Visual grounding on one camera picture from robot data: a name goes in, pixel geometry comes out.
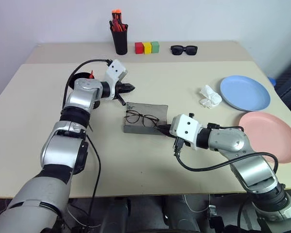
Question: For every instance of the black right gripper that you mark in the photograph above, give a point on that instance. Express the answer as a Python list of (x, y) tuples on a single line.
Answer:
[(177, 142)]

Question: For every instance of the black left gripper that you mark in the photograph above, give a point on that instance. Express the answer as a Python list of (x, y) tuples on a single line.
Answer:
[(120, 88)]

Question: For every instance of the thin black framed eyeglasses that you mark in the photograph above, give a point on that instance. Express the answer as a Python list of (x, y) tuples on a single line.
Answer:
[(143, 117)]

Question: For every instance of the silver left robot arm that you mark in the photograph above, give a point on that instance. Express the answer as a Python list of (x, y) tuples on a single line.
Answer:
[(55, 150)]

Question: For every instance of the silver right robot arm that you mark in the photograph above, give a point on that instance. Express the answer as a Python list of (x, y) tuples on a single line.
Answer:
[(254, 170)]

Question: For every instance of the grey glasses pouch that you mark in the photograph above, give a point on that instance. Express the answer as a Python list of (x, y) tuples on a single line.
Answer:
[(148, 108)]

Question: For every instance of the red wooden block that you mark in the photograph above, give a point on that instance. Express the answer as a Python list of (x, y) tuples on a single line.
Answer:
[(138, 48)]

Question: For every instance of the yellow wooden block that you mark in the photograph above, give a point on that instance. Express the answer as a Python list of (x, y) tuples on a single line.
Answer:
[(147, 48)]

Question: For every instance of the tall black tool holder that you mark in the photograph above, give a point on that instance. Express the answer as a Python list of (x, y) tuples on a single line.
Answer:
[(120, 41)]

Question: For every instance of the green wooden block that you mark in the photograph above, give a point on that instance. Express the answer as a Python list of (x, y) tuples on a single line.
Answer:
[(155, 46)]

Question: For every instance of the crumpled white tissue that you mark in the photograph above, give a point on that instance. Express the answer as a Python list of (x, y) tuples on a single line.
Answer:
[(211, 97)]

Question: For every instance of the black sunglasses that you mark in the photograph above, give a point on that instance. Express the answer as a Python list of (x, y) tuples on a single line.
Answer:
[(177, 50)]

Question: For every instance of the dark rounded shape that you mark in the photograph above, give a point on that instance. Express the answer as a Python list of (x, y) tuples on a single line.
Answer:
[(182, 214), (116, 214)]

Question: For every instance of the blue plastic plate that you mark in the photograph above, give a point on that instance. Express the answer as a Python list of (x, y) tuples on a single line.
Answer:
[(245, 93)]

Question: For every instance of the pink plastic plate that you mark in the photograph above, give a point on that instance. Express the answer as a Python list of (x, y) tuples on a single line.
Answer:
[(271, 136)]

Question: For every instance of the small blue round object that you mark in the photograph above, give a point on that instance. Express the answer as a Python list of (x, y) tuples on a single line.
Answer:
[(272, 82)]

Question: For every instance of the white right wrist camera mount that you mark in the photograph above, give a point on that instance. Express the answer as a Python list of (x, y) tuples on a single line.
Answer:
[(184, 127)]

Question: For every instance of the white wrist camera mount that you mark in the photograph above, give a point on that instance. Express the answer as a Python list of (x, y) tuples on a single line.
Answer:
[(114, 71), (184, 127)]

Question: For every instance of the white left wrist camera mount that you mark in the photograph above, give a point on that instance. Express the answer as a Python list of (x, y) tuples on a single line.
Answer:
[(114, 71)]

